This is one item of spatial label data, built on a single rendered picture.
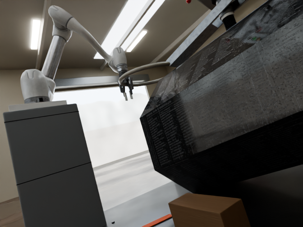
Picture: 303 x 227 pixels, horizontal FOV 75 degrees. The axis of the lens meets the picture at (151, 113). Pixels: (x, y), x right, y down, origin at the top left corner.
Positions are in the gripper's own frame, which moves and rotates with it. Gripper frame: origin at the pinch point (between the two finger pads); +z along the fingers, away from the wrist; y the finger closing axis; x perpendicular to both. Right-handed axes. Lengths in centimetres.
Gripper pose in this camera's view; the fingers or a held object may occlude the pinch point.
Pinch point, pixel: (128, 96)
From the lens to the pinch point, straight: 163.7
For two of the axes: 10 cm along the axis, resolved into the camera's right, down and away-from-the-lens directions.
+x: 4.4, -0.3, 9.0
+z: 2.3, 9.7, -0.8
